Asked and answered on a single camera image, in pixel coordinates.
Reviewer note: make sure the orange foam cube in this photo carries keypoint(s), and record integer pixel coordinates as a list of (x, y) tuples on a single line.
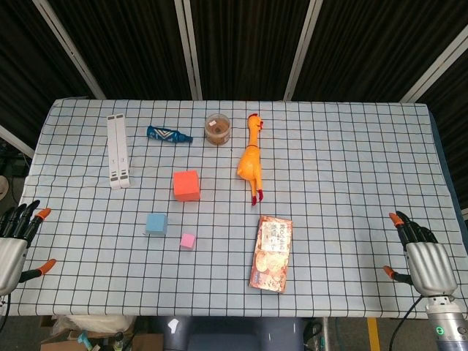
[(186, 185)]

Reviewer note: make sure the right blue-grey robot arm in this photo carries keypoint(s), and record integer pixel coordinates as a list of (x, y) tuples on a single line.
[(448, 325)]

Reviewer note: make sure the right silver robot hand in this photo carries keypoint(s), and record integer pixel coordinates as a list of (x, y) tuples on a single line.
[(429, 267)]

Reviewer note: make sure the clear jar of rubber bands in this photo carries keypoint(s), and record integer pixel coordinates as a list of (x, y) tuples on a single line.
[(217, 131)]

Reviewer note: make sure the white folding stand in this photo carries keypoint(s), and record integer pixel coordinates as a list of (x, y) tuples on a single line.
[(118, 153)]

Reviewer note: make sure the grey robot torso base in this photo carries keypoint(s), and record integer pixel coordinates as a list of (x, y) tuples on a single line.
[(234, 334)]

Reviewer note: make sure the orange cookie box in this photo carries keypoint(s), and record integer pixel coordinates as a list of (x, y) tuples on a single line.
[(272, 256)]

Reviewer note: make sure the light blue foam cube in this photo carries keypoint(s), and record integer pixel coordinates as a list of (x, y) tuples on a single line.
[(156, 223)]

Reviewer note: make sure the blue plastic packet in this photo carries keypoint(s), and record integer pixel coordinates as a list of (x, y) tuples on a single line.
[(164, 134)]

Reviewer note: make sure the brown cardboard box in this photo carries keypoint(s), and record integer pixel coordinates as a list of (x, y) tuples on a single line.
[(144, 342)]

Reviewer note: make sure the double white partition frame post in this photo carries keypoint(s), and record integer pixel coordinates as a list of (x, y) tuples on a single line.
[(190, 51)]

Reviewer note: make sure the yellow rubber chicken toy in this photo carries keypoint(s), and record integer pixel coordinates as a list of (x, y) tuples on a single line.
[(250, 164)]

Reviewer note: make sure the white plastic bag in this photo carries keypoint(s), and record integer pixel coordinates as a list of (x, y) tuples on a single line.
[(98, 323)]

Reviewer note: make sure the checkered white tablecloth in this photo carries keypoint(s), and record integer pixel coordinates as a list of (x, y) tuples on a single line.
[(347, 183)]

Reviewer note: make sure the pink foam cube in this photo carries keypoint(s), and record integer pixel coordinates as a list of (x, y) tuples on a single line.
[(188, 241)]

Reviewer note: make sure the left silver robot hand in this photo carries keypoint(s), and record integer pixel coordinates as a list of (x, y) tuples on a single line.
[(12, 256)]

